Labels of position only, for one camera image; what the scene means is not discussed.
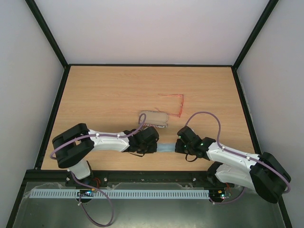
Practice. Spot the red transparent sunglasses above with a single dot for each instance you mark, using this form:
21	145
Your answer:
171	104

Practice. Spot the blue cleaning cloth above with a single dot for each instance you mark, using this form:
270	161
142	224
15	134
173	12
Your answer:
165	147

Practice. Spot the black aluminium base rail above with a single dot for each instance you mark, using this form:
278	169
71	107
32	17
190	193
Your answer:
152	177

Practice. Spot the striped sunglasses case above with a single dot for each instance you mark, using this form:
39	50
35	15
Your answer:
154	119

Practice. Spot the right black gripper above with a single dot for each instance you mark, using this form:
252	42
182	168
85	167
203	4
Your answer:
178	146

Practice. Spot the light blue slotted cable duct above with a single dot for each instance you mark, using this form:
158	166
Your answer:
119	194

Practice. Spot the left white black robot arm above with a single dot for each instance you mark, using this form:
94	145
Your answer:
72	146

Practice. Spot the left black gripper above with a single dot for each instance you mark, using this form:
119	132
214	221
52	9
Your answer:
153	149

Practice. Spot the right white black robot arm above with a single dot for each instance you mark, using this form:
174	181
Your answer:
222	155

